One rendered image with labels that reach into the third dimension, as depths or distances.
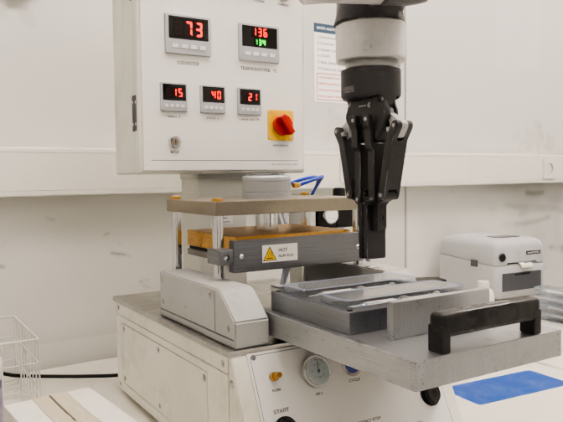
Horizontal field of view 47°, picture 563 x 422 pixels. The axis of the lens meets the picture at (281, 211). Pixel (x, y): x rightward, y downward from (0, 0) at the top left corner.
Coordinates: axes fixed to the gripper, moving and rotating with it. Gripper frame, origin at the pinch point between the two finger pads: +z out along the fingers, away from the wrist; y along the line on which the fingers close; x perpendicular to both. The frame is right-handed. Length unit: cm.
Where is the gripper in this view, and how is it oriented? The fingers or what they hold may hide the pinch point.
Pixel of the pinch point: (372, 230)
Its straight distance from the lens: 82.4
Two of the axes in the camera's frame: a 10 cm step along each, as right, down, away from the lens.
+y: 5.2, 0.4, -8.6
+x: 8.6, -0.4, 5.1
